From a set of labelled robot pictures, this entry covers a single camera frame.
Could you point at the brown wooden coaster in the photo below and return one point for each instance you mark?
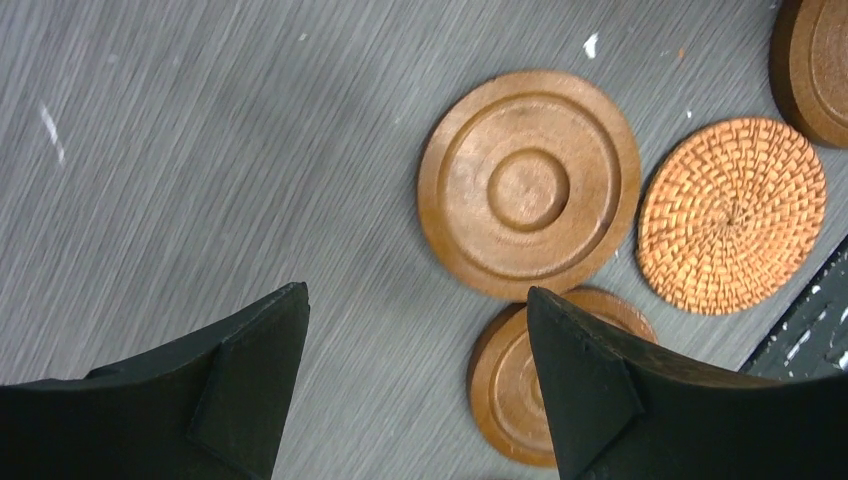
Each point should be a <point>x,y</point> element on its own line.
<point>808,68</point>
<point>531,179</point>
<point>504,391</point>

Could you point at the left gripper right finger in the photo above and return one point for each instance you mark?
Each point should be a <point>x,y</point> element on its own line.
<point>621,407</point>

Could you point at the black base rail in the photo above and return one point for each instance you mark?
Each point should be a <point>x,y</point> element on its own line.
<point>810,339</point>

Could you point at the woven rattan coaster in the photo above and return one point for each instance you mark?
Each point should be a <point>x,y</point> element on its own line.
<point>730,215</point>

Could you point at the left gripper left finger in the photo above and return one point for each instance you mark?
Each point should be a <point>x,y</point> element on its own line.
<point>209,405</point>

